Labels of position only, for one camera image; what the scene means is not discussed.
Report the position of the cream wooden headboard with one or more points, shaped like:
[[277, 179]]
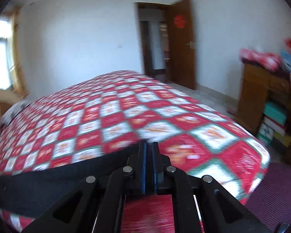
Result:
[[7, 100]]

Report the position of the red double happiness decal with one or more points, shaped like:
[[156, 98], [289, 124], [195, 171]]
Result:
[[179, 21]]

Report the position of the white floral pillow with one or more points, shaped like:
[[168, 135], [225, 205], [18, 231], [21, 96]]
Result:
[[13, 111]]

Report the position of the red checked cloth bundle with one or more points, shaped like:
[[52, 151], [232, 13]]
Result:
[[269, 61]]

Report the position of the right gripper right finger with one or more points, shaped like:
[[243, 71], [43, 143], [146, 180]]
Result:
[[200, 204]]

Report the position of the brown wooden door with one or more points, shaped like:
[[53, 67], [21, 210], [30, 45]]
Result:
[[182, 64]]

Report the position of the wooden desk cabinet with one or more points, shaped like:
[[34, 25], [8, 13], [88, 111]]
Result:
[[260, 86]]

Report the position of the red patchwork bedspread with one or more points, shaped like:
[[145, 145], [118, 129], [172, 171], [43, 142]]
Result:
[[114, 110]]

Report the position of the black pants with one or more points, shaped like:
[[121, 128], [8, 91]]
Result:
[[31, 193]]

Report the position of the white shoe box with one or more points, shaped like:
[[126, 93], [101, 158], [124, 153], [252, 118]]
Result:
[[274, 125]]

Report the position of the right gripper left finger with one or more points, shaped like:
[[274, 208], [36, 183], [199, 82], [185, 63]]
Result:
[[96, 204]]

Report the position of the teal shoe box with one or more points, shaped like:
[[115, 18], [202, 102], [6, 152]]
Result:
[[275, 113]]

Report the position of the yellow curtain right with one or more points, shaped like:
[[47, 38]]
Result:
[[17, 76]]

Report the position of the window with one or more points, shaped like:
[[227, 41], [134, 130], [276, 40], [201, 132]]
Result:
[[5, 54]]

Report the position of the door handle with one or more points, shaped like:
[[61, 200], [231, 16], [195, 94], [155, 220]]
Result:
[[191, 45]]

